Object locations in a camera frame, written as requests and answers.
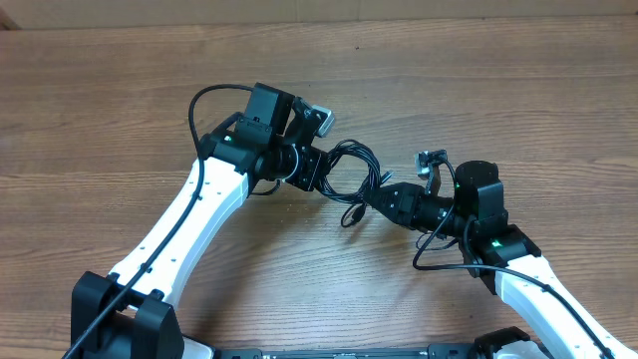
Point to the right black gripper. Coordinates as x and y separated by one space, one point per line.
406 200

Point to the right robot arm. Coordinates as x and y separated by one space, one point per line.
509 264

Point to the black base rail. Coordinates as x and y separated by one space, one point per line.
433 351

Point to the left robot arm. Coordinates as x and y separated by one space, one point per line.
131 311

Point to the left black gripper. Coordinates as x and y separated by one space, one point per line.
315 165

